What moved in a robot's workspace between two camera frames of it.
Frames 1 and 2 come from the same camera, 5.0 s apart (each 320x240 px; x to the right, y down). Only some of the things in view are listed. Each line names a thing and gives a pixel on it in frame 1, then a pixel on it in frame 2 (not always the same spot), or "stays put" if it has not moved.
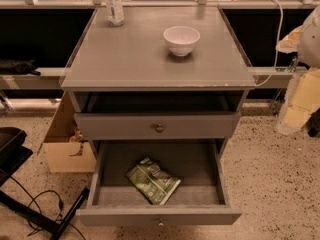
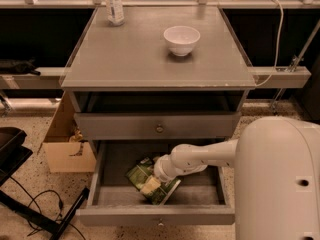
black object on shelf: (18, 67) stays put
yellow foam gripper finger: (288, 44) -> (164, 172)
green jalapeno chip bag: (156, 182) stays put
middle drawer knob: (161, 222) stays put
